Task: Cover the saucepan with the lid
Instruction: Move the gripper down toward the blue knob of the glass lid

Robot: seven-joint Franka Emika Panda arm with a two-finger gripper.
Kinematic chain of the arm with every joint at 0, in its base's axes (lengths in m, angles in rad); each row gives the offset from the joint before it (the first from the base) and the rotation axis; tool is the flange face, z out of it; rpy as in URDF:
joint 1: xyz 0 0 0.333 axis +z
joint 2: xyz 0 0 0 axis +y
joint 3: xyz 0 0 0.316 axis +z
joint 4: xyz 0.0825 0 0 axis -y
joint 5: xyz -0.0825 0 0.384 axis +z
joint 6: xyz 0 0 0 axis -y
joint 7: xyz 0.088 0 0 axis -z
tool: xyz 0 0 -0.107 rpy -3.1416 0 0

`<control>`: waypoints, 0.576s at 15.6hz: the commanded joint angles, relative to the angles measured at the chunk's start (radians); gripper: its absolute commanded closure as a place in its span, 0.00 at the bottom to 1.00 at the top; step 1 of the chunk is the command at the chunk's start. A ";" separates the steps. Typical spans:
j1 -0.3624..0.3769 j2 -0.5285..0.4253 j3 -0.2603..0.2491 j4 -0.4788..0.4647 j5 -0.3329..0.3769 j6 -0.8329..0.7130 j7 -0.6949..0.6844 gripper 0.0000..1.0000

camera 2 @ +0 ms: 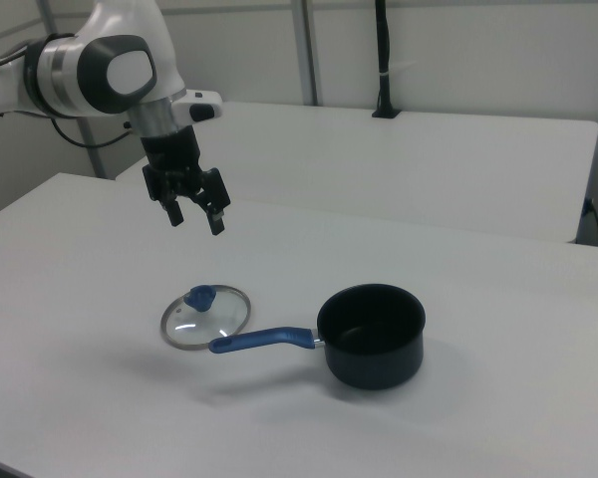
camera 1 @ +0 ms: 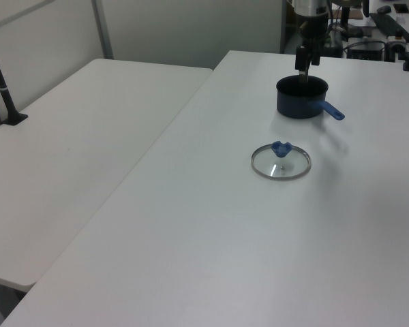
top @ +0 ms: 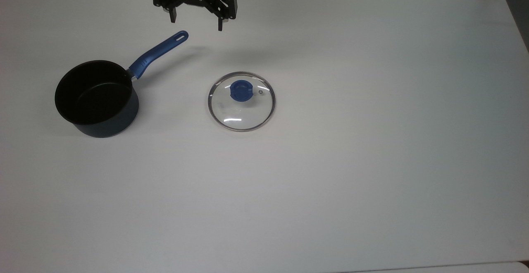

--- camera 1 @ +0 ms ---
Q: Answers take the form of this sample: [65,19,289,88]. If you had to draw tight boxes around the black keyboard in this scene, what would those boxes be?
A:
[369,12,409,40]

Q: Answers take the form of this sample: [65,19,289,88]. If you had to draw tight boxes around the dark blue saucepan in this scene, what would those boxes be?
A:
[275,75,346,121]

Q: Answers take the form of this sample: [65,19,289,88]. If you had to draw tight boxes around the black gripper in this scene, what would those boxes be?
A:
[294,14,329,84]

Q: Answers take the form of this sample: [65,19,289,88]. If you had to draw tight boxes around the black box device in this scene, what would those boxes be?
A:
[346,40,387,61]

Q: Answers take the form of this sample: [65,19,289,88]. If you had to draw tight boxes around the white side table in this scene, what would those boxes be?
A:
[0,58,214,287]

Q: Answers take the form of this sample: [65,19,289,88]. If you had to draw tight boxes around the glass lid with blue knob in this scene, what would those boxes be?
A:
[250,140,312,181]

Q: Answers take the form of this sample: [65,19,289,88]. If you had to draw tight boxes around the grey partition frame post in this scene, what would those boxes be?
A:
[91,0,115,60]

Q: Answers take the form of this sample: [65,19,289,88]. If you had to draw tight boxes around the black camera stand white band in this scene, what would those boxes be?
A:
[0,29,29,127]

